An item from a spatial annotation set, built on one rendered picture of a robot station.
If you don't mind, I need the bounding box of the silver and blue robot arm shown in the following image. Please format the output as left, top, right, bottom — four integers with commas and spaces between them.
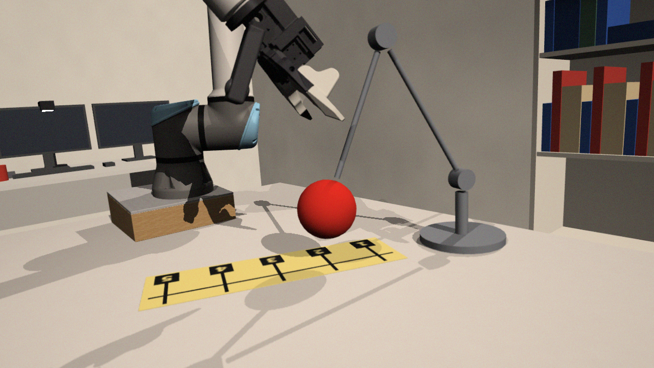
151, 0, 265, 199

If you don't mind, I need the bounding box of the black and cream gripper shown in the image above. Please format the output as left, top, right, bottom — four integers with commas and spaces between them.
225, 0, 345, 121

